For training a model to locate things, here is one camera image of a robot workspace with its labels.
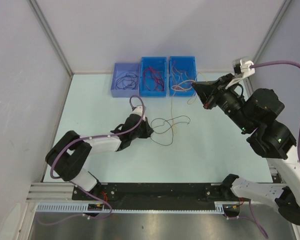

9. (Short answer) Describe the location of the aluminium frame post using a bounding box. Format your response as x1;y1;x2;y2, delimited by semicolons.
252;0;294;63
27;0;74;78

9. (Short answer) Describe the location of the right aluminium frame post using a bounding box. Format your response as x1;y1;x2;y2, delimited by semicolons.
252;0;294;63

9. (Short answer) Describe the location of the blue bin middle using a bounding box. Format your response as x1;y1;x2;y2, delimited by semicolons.
139;56;168;97

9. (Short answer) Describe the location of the lavender plastic bin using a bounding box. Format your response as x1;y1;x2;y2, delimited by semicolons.
110;62;141;98

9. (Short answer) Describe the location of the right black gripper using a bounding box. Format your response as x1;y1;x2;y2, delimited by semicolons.
191;73;255;133

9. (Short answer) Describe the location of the dark blue wire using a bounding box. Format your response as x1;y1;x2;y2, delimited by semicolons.
115;72;138;90

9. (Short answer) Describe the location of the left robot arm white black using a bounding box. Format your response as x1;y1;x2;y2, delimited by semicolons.
45;113;154;200

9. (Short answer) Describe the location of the front aluminium rail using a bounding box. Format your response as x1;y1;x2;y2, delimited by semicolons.
26;182;74;203

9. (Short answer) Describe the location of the yellow wire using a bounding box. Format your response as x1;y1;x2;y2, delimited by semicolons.
171;64;193;86

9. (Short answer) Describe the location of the blue bin right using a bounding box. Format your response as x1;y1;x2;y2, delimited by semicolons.
168;56;197;97

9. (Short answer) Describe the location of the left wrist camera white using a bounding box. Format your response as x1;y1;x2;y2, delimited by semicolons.
132;105;145;117

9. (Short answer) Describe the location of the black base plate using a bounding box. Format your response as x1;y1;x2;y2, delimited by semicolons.
72;182;243;211

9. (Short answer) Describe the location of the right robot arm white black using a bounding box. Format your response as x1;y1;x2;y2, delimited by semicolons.
191;73;300;226

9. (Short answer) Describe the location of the left aluminium frame post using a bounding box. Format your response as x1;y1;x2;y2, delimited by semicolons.
27;0;74;78

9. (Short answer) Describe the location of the orange wire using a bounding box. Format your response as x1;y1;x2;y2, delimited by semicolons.
170;71;208;133

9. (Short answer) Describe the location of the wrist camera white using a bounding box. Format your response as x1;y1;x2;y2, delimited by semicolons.
132;105;145;117
225;57;255;89

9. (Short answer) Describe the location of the blue bin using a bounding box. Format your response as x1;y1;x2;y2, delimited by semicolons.
168;56;197;97
139;56;168;97

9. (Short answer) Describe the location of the white slotted cable duct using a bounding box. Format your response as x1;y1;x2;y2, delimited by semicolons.
36;201;227;215

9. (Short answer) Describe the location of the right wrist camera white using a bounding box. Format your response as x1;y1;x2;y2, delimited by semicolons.
225;57;255;89

